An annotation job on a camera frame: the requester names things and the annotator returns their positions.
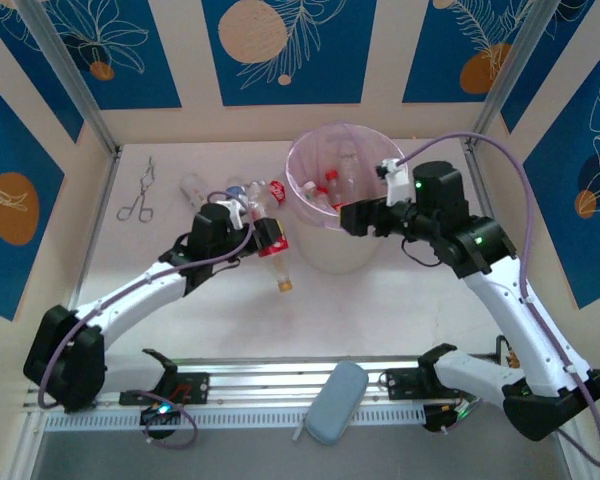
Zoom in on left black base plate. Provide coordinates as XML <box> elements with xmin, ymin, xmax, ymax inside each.
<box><xmin>118</xmin><ymin>371</ymin><xmax>212</xmax><ymax>407</ymax></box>

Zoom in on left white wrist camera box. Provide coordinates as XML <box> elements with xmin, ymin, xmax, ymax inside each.
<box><xmin>214</xmin><ymin>198</ymin><xmax>244</xmax><ymax>232</ymax></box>

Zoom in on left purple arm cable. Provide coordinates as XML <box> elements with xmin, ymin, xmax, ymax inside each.
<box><xmin>38</xmin><ymin>192</ymin><xmax>258</xmax><ymax>448</ymax></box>

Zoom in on large bottle red label orange cap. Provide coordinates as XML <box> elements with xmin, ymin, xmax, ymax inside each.
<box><xmin>257</xmin><ymin>219</ymin><xmax>296</xmax><ymax>294</ymax></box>

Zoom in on clear bottle blue label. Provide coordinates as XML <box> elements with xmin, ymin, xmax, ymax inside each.
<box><xmin>223</xmin><ymin>176</ymin><xmax>252</xmax><ymax>202</ymax></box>

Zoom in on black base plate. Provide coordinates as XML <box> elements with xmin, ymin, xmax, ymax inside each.
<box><xmin>385</xmin><ymin>367</ymin><xmax>461</xmax><ymax>402</ymax></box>
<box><xmin>118</xmin><ymin>371</ymin><xmax>212</xmax><ymax>407</ymax></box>

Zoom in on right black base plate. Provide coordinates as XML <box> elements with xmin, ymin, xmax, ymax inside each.
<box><xmin>385</xmin><ymin>367</ymin><xmax>461</xmax><ymax>402</ymax></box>

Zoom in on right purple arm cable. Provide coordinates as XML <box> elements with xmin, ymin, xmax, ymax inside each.
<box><xmin>398</xmin><ymin>130</ymin><xmax>600</xmax><ymax>469</ymax></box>

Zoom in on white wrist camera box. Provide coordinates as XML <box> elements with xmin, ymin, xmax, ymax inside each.
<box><xmin>376</xmin><ymin>156</ymin><xmax>411</xmax><ymax>207</ymax></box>
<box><xmin>214</xmin><ymin>198</ymin><xmax>244</xmax><ymax>232</ymax></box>

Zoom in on aluminium frame post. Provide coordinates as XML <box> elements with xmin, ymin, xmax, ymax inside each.
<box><xmin>466</xmin><ymin>0</ymin><xmax>564</xmax><ymax>152</ymax></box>
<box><xmin>13</xmin><ymin>0</ymin><xmax>122</xmax><ymax>158</ymax></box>

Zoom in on white slotted cable duct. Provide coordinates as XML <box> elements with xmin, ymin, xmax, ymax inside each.
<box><xmin>43</xmin><ymin>405</ymin><xmax>427</xmax><ymax>433</ymax></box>

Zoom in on pink plastic bin liner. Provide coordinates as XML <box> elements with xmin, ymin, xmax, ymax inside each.
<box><xmin>285</xmin><ymin>121</ymin><xmax>406</xmax><ymax>232</ymax></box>

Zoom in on left controller board green light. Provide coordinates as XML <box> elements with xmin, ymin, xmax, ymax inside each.
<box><xmin>139</xmin><ymin>403</ymin><xmax>183</xmax><ymax>428</ymax></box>

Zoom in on light blue zip case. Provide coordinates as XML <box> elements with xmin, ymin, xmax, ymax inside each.
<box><xmin>293</xmin><ymin>360</ymin><xmax>370</xmax><ymax>447</ymax></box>

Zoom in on aluminium mounting rail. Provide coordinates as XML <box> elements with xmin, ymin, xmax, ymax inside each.
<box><xmin>22</xmin><ymin>356</ymin><xmax>511</xmax><ymax>417</ymax></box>

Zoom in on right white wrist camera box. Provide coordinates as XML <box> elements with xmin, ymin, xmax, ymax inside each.
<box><xmin>376</xmin><ymin>156</ymin><xmax>411</xmax><ymax>207</ymax></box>

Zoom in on clear cola bottle red cap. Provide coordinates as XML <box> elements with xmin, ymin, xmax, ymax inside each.
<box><xmin>248</xmin><ymin>179</ymin><xmax>290</xmax><ymax>222</ymax></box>

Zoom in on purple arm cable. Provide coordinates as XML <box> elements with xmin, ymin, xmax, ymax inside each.
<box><xmin>38</xmin><ymin>192</ymin><xmax>258</xmax><ymax>448</ymax></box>
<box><xmin>398</xmin><ymin>130</ymin><xmax>600</xmax><ymax>469</ymax></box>

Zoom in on black printed card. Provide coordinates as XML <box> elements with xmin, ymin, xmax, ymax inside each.
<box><xmin>496</xmin><ymin>334</ymin><xmax>523</xmax><ymax>371</ymax></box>

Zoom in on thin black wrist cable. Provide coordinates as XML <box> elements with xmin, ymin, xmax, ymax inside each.
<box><xmin>400</xmin><ymin>238</ymin><xmax>444</xmax><ymax>268</ymax></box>

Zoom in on clear bottle with red print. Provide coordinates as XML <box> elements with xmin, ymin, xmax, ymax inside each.
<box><xmin>179</xmin><ymin>172</ymin><xmax>209</xmax><ymax>209</ymax></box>

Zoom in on white round plastic bin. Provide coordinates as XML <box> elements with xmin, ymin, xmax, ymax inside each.
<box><xmin>285</xmin><ymin>121</ymin><xmax>406</xmax><ymax>276</ymax></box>

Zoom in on metal tongs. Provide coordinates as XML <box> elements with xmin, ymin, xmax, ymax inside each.
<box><xmin>117</xmin><ymin>156</ymin><xmax>156</xmax><ymax>223</ymax></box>

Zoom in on right controller board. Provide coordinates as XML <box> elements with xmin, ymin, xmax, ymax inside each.
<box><xmin>422</xmin><ymin>403</ymin><xmax>476</xmax><ymax>433</ymax></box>

